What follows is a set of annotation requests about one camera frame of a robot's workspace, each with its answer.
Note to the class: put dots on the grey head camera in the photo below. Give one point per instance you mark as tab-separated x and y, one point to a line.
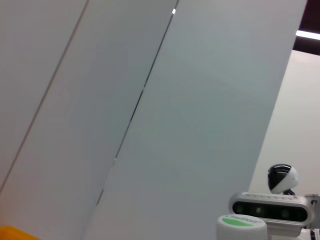
270	210

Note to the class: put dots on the white ceiling light strip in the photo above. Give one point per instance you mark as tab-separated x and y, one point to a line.
308	34

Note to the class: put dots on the clear green-label water bottle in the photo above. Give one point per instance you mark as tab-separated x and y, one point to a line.
240	228

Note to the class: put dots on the yellow plastic bin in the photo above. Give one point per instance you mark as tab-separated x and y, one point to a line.
15	233

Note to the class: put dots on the white black humanoid robot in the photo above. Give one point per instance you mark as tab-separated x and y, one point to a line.
285	178

